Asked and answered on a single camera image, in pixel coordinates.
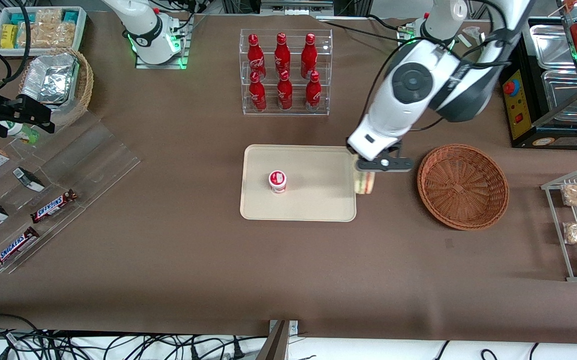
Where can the triangle sandwich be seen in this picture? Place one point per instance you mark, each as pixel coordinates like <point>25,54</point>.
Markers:
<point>366,184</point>

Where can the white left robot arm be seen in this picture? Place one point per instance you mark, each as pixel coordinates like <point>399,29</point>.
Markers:
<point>468,90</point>

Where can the beige plastic tray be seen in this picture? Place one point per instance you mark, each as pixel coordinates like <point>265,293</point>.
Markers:
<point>313,195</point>

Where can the tan wicker basket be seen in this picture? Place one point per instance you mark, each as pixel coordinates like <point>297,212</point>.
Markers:
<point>84,85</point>

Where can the brown round wicker basket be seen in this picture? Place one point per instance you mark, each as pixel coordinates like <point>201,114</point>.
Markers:
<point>461,187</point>

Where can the steel warmer tray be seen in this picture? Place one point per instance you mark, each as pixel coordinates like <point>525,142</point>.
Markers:
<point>568,95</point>
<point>548,47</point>

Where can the green white small bottle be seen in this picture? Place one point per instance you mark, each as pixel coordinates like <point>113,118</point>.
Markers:
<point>24,133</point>

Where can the silver foil containers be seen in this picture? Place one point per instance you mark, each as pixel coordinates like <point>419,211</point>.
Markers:
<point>51,77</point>

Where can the red cola bottle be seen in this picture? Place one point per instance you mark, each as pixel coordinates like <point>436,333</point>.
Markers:
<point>255,56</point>
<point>284,92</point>
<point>309,55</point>
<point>282,54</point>
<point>313,93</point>
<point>257,94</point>

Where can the yellow snack pack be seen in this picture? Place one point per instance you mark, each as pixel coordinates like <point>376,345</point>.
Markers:
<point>9,36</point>

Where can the clear bagged cracker snack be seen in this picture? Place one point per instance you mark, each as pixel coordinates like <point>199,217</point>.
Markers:
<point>48,35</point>
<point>49,16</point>

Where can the clear acrylic bottle rack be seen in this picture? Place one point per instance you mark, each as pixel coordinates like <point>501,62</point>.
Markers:
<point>296,107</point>

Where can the white red yogurt cup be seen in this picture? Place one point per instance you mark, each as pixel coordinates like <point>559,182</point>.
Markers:
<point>277,181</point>

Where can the clear acrylic display stand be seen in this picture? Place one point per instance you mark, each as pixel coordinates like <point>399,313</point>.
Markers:
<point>93,160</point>

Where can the teal snack pack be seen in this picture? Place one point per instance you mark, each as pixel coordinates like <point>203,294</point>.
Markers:
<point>70,16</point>
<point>21,18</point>

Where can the snickers chocolate bar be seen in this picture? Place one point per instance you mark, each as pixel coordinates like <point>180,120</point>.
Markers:
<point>14,247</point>
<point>53,206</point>

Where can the white plastic bin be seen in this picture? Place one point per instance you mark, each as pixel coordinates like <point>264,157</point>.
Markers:
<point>81,30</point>

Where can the white paper strip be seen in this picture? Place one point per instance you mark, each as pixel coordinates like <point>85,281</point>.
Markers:
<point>465,41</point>

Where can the black food warmer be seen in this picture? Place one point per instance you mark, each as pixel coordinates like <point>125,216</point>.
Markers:
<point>518,120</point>

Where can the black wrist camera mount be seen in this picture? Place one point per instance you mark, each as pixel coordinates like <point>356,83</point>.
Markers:
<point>391,163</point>

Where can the metal table edge bracket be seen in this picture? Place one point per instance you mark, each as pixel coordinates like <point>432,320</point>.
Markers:
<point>281,340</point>

